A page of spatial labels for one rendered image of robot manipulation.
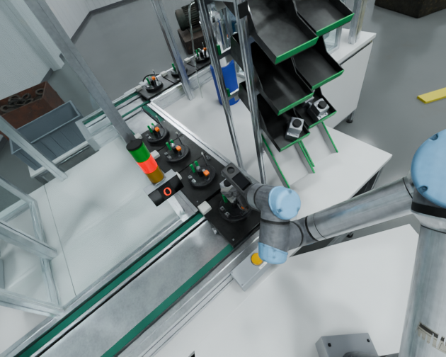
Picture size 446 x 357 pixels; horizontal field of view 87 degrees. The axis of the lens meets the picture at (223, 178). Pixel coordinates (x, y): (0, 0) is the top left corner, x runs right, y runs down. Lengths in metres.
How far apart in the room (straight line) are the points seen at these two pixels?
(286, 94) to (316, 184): 0.53
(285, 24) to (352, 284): 0.86
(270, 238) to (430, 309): 0.30
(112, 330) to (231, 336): 0.43
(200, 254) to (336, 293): 0.51
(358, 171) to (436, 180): 0.86
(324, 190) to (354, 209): 0.56
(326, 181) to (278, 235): 0.65
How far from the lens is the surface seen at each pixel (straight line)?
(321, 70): 0.93
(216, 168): 1.17
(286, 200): 0.57
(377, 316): 1.01
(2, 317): 1.55
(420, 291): 0.49
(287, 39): 0.75
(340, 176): 1.24
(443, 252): 0.47
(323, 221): 0.67
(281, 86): 0.83
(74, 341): 1.17
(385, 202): 0.61
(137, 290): 1.08
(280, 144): 0.89
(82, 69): 0.67
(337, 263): 1.03
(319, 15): 0.86
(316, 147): 1.11
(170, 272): 1.03
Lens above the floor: 1.81
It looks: 49 degrees down
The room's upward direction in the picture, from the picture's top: 19 degrees counter-clockwise
